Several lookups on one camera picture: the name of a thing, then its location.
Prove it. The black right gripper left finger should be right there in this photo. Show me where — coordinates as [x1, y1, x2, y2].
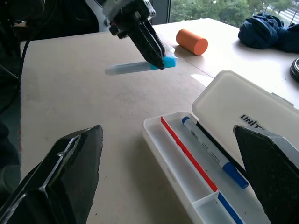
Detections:
[0, 125, 104, 224]

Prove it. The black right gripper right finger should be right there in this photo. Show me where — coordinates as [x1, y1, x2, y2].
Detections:
[233, 124, 299, 224]

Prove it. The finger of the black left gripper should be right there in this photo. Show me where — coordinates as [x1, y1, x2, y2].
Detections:
[127, 23, 165, 70]
[139, 17, 167, 62]

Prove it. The marker with light blue cap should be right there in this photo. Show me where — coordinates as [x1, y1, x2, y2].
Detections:
[105, 55, 176, 76]

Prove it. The white marker with blue cap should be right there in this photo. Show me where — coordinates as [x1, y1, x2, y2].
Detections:
[181, 116, 249, 189]

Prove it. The white plastic pencil case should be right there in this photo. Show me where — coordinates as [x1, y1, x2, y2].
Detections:
[142, 69, 299, 224]

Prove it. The orange foam cylinder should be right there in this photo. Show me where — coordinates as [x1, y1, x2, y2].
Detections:
[176, 28, 209, 56]

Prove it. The black round object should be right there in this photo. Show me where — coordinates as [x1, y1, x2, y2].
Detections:
[289, 56, 299, 83]

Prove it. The dark blue crumpled cloth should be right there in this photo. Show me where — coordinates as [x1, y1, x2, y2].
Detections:
[237, 13, 299, 53]

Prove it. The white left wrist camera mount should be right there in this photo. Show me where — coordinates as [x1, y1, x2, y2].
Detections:
[85, 0, 111, 32]

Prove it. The black cable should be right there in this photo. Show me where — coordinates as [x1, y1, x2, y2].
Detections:
[19, 39, 31, 72]

